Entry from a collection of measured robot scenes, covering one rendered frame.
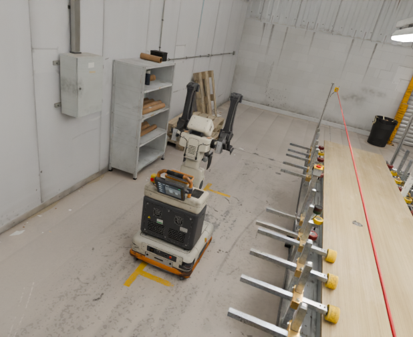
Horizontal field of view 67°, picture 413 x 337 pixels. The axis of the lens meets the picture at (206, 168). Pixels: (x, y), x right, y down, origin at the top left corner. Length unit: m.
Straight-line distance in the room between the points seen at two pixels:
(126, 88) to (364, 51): 7.18
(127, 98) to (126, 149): 0.70
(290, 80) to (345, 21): 2.01
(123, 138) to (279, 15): 6.75
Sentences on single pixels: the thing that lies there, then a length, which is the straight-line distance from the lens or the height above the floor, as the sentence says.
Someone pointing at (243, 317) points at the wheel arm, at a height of 0.96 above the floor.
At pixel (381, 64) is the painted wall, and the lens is 9.95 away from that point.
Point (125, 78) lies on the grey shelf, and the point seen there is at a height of 1.36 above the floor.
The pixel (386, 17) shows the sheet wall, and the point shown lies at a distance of 9.97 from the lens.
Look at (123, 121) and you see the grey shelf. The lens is 4.31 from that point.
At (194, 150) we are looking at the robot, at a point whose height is 1.11.
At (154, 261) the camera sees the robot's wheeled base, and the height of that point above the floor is 0.11.
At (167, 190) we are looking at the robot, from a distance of 2.63.
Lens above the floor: 2.17
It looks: 25 degrees down
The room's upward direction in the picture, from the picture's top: 11 degrees clockwise
